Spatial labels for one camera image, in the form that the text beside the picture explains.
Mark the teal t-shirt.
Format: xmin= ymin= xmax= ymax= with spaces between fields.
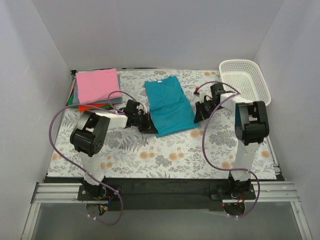
xmin=144 ymin=76 xmax=200 ymax=138

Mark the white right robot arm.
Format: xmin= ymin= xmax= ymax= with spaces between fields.
xmin=194 ymin=81 xmax=270 ymax=200

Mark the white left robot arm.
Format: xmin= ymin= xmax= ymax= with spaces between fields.
xmin=70 ymin=99 xmax=158 ymax=200

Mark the white perforated plastic basket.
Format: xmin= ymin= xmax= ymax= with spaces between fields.
xmin=219 ymin=59 xmax=272 ymax=106

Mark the pink folded t-shirt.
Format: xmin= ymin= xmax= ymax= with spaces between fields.
xmin=75 ymin=68 xmax=122 ymax=104

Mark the green folded t-shirt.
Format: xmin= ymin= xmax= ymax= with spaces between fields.
xmin=66 ymin=94 xmax=78 ymax=109

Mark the red folded t-shirt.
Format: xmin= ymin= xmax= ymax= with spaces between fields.
xmin=66 ymin=83 xmax=80 ymax=106

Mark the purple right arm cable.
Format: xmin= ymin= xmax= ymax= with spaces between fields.
xmin=196 ymin=81 xmax=261 ymax=218

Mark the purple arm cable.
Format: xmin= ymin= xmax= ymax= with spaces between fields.
xmin=48 ymin=91 xmax=149 ymax=226
xmin=196 ymin=81 xmax=261 ymax=218

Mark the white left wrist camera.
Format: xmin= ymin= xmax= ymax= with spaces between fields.
xmin=139 ymin=101 xmax=150 ymax=114

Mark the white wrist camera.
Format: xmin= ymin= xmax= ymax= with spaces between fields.
xmin=193 ymin=87 xmax=206 ymax=103
xmin=139 ymin=101 xmax=150 ymax=114

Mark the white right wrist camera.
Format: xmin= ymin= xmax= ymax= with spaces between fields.
xmin=193 ymin=87 xmax=206 ymax=103

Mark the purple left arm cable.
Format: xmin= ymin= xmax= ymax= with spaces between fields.
xmin=48 ymin=91 xmax=149 ymax=226

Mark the aluminium front frame rail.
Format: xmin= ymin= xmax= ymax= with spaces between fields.
xmin=21 ymin=181 xmax=312 ymax=240

